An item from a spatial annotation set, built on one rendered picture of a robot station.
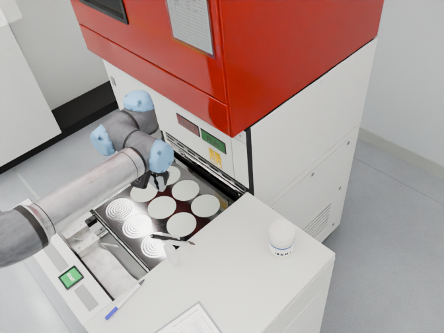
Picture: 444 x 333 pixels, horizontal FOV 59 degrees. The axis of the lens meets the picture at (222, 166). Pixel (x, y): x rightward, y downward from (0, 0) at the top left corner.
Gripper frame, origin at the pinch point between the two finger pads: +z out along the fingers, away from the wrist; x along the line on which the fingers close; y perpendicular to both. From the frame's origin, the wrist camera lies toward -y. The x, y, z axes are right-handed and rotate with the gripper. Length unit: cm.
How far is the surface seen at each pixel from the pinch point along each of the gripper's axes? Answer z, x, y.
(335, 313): 101, -63, 26
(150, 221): 11.6, 3.4, -5.0
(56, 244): 5.6, 24.9, -25.0
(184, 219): 11.6, -7.2, -1.1
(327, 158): 24, -47, 53
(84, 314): 5.6, 3.2, -41.5
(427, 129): 71, -96, 143
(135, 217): 11.6, 9.5, -4.7
